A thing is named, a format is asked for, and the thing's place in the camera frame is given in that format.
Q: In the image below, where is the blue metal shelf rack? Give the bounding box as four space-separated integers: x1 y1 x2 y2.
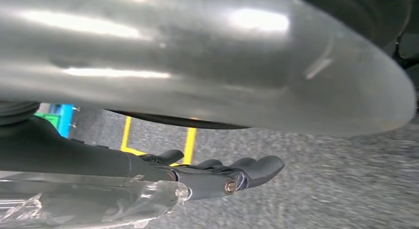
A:
49 104 75 139

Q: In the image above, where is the open empty green crate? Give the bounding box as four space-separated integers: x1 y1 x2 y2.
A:
34 113 60 129

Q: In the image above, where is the yellow tape floor square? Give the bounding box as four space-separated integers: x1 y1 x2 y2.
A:
120 116 198 167

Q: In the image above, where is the clear plastic bracket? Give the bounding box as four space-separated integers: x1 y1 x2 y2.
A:
0 172 193 229

